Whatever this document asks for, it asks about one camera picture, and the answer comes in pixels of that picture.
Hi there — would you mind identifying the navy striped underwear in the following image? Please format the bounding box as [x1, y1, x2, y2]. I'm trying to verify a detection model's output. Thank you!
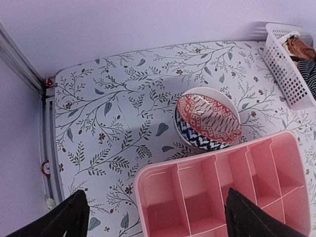
[298, 61, 316, 99]

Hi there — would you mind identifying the pile of clothes in basket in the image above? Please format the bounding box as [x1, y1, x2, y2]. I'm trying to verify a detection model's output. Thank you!
[278, 31, 316, 62]

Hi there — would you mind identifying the white plastic laundry basket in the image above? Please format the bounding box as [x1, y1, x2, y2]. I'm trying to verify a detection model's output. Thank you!
[263, 23, 316, 110]

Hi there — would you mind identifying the red patterned bowl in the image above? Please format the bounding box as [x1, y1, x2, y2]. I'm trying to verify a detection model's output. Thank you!
[177, 93, 242, 143]

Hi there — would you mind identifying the pink plastic divider box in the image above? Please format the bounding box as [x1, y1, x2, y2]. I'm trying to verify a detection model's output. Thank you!
[134, 130, 311, 237]

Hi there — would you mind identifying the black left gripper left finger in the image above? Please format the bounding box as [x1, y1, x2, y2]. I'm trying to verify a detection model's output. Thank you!
[9, 190, 89, 237]

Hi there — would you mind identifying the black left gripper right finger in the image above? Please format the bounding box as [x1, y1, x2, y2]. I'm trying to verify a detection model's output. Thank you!
[224, 187, 311, 237]

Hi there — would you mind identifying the red poker chip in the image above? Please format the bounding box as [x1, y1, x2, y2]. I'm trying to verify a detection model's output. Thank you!
[41, 160, 51, 178]

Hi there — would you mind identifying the red die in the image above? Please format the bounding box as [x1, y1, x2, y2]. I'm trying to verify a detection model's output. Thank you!
[44, 78, 54, 88]

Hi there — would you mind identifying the left aluminium frame post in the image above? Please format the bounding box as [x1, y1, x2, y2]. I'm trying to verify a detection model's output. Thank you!
[0, 25, 64, 204]

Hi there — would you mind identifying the floral table mat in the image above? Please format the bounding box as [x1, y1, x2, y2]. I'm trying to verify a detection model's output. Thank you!
[55, 41, 316, 237]

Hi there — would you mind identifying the blue patterned bowl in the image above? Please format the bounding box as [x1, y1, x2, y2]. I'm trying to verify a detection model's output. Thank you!
[174, 108, 235, 152]

